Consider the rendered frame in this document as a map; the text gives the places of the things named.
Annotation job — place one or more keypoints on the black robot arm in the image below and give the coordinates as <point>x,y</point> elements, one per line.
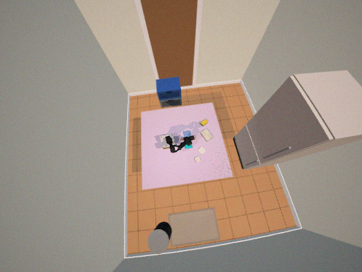
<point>187,141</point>

